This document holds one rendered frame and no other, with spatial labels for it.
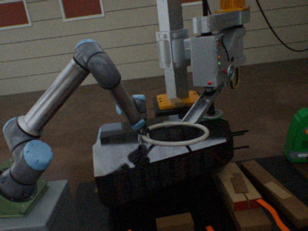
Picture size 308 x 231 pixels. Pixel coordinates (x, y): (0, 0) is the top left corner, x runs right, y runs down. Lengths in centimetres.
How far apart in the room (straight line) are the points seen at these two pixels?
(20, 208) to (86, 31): 724
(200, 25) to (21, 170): 163
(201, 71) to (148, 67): 608
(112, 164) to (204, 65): 112
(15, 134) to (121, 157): 101
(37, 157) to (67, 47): 731
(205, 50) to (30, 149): 153
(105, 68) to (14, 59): 803
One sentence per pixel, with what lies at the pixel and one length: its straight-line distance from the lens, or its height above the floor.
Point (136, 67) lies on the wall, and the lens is 842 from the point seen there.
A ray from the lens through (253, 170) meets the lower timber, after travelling 309.
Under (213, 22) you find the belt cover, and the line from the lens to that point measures 231.
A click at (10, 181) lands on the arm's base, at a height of 104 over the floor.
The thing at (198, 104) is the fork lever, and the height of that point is 96.
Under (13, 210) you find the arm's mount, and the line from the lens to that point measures 164.
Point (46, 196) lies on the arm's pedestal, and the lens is 173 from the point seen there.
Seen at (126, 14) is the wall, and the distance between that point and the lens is 830.
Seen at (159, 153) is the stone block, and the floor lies 64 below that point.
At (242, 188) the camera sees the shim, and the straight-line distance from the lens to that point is 259.
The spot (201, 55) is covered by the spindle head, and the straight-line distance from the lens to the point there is 236.
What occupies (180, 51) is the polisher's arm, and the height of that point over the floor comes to 134.
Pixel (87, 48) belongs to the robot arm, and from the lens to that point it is 138.
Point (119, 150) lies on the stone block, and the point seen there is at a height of 70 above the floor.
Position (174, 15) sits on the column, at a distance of 307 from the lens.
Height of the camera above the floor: 173
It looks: 20 degrees down
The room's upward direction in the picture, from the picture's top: 7 degrees counter-clockwise
